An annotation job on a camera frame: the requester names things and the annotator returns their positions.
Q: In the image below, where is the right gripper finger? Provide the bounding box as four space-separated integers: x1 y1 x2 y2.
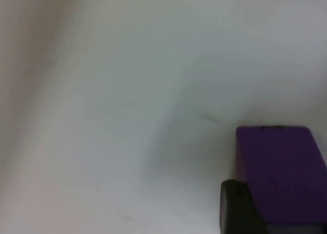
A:
220 179 327 234

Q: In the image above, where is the purple triangular block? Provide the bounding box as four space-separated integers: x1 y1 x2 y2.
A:
235 126 327 226

